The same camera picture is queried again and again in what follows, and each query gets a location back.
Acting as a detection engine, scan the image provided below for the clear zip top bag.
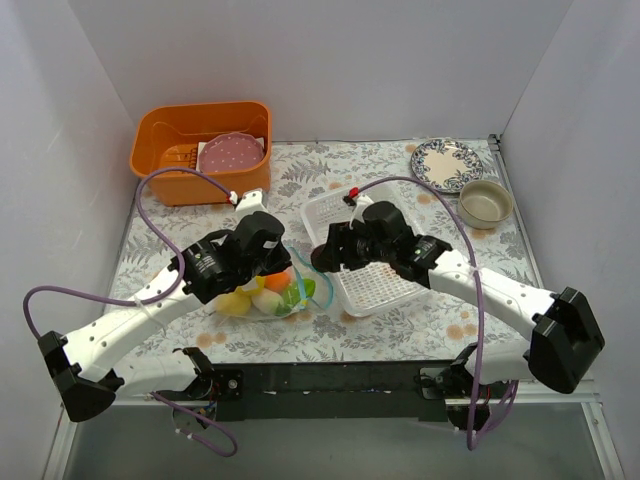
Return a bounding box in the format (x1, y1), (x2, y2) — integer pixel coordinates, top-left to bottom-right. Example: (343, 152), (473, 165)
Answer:
(212, 246), (334, 321)

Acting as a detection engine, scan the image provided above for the green avocado half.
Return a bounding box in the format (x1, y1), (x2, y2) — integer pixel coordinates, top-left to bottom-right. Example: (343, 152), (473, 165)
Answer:
(276, 278), (316, 317)

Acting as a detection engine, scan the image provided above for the orange tangerine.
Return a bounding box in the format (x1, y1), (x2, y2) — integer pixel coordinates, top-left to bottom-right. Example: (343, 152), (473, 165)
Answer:
(264, 271), (291, 293)

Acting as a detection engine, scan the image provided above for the white radish with leaves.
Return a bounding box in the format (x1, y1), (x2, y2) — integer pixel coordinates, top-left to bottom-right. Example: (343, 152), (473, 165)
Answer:
(251, 289), (283, 316)

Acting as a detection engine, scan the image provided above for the yellow lemon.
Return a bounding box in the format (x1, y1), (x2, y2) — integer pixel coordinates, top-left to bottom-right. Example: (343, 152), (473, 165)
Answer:
(236, 276), (265, 297)

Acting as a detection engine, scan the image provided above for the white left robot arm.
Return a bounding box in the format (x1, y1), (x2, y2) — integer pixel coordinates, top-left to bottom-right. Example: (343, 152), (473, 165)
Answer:
(38, 212), (291, 422)

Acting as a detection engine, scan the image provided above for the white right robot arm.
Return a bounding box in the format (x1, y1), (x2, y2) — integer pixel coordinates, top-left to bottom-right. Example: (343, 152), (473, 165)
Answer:
(311, 201), (605, 398)

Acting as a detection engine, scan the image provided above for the white perforated plastic basket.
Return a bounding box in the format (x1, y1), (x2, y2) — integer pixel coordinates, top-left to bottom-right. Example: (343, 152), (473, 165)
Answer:
(301, 187), (427, 317)

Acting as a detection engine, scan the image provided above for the blue floral ceramic plate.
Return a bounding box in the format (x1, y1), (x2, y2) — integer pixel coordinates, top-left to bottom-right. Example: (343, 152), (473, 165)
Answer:
(410, 138), (484, 194)

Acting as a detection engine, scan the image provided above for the floral table mat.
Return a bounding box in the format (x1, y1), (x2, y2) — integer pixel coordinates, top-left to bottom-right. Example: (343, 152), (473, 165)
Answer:
(112, 140), (541, 363)

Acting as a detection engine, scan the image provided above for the beige ceramic bowl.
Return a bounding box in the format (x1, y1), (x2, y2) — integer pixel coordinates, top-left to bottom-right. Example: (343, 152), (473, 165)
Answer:
(457, 180), (514, 230)

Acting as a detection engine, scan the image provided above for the pink polka dot plate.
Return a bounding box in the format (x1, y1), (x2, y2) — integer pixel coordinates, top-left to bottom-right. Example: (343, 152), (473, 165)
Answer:
(196, 132), (265, 174)

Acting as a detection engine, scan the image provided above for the orange dish rack insert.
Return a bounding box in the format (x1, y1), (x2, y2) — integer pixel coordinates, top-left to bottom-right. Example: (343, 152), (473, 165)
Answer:
(157, 143), (199, 170)

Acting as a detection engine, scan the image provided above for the orange plastic tub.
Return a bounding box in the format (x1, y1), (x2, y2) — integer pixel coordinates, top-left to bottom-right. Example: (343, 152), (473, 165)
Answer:
(130, 101), (272, 195)

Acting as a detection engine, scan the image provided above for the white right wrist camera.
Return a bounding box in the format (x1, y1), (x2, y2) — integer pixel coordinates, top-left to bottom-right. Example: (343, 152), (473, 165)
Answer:
(343, 187), (374, 228)

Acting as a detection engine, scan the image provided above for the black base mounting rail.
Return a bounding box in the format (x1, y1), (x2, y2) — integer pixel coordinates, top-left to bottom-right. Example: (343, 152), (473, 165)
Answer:
(159, 360), (473, 422)

